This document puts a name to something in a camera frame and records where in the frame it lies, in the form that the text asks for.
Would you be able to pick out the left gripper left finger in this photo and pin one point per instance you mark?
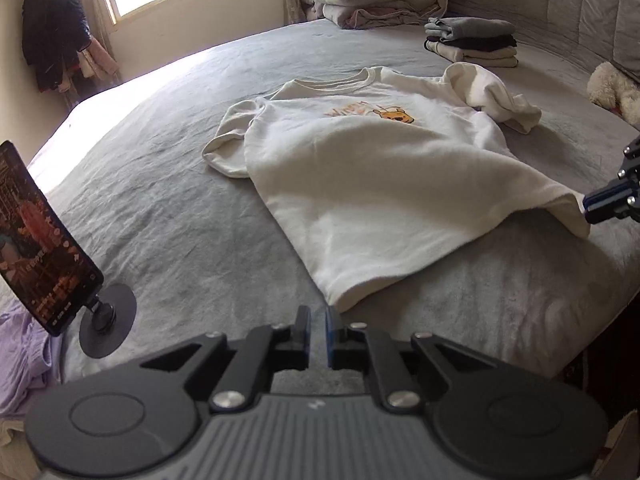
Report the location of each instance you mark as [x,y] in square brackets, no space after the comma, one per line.
[266,350]

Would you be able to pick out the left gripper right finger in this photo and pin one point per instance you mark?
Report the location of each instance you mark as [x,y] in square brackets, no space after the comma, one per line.
[375,355]

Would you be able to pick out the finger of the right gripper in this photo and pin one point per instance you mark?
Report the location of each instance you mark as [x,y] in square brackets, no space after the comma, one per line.
[607,205]

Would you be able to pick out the white cream sweatshirt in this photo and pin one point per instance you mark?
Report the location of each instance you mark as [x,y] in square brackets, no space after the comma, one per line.
[379,175]

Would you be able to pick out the hanging dark clothes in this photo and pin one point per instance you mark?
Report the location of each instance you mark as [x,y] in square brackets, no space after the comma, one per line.
[60,48]

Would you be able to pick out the white plush toy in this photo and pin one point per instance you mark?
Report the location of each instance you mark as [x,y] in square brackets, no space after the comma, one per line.
[609,88]

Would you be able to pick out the folded beige garment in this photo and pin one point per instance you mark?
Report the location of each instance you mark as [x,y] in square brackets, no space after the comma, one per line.
[505,57]

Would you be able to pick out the folded black garment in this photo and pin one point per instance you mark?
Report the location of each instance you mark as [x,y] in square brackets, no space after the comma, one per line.
[478,44]

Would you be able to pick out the folded grey garment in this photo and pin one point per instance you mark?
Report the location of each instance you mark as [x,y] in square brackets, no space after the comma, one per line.
[465,27]

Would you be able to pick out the lilac cloth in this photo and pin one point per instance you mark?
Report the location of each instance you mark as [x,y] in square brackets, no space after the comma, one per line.
[30,360]

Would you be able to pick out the black smartphone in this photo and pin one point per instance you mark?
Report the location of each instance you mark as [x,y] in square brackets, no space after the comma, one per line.
[41,262]

